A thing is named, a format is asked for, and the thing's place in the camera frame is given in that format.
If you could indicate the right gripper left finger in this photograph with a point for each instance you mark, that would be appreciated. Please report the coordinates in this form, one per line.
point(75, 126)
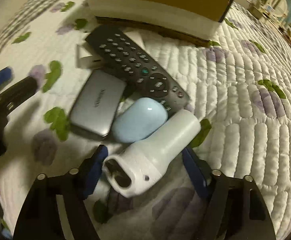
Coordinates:
point(39, 216)

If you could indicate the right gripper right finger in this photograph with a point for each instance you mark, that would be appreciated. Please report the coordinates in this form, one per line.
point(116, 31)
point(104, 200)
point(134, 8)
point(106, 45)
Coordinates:
point(235, 207)

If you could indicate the white charger adapter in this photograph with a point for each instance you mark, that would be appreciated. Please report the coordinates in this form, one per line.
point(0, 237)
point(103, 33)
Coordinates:
point(87, 58)

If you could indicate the grey power bank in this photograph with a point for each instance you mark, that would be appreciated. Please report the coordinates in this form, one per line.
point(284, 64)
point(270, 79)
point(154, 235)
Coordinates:
point(95, 107)

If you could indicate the white handheld device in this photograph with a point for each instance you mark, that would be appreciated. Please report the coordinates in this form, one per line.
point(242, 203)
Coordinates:
point(141, 165)

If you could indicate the black remote control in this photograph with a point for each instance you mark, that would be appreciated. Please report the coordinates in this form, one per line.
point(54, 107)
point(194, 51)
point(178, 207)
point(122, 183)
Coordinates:
point(128, 60)

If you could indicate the light blue case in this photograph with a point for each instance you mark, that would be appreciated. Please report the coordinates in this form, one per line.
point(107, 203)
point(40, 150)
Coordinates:
point(139, 121)

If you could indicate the white floral quilted mat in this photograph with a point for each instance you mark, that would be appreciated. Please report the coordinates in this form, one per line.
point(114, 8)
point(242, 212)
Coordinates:
point(240, 89)

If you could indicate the white dressing table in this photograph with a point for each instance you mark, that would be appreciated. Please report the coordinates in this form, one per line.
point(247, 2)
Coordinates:
point(270, 20)

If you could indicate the brown cardboard box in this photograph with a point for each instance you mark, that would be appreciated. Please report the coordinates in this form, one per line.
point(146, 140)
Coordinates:
point(194, 18)

